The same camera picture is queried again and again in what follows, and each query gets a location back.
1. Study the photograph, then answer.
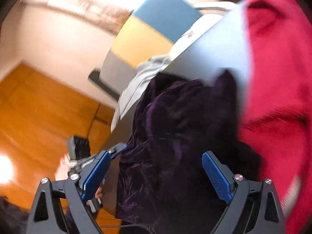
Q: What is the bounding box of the dark purple velvet garment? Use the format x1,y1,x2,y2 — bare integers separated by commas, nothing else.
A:
116,71,261,233

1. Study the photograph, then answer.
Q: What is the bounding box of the red fleece garment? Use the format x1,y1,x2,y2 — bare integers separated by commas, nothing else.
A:
240,0,311,233

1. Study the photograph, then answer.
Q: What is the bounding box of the person's left hand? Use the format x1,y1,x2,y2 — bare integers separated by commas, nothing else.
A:
54,152,105,200

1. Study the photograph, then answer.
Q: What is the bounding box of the light grey garment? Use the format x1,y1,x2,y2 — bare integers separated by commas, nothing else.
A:
111,54,171,132

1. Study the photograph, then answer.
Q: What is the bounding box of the blue yellow grey panel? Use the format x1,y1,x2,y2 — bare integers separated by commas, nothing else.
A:
88,0,202,100

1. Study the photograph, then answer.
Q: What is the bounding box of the white printed cloth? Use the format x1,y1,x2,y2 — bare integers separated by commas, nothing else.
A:
168,14,223,61

